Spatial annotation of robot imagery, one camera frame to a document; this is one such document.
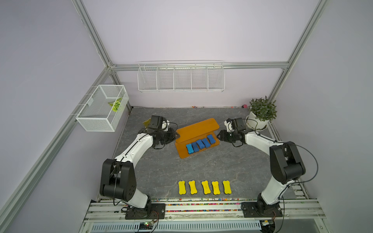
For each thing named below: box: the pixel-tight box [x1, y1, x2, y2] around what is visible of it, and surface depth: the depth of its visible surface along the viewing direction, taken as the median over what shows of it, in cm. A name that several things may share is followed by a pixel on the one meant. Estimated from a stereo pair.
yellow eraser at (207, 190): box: [201, 180, 212, 195], surface depth 81 cm
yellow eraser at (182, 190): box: [178, 180, 187, 195], surface depth 82 cm
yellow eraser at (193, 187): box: [188, 180, 198, 195], surface depth 82 cm
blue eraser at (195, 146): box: [191, 141, 200, 153], surface depth 98 cm
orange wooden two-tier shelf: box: [174, 117, 221, 159], surface depth 93 cm
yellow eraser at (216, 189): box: [211, 180, 221, 195], surface depth 81 cm
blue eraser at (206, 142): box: [201, 137, 211, 149], surface depth 98 cm
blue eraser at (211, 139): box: [206, 134, 216, 145], surface depth 101 cm
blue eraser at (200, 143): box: [196, 139, 205, 150], surface depth 98 cm
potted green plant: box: [245, 95, 278, 132], surface depth 96 cm
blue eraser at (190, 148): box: [186, 143, 194, 154], surface depth 96 cm
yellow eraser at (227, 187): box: [222, 180, 232, 195], surface depth 82 cm
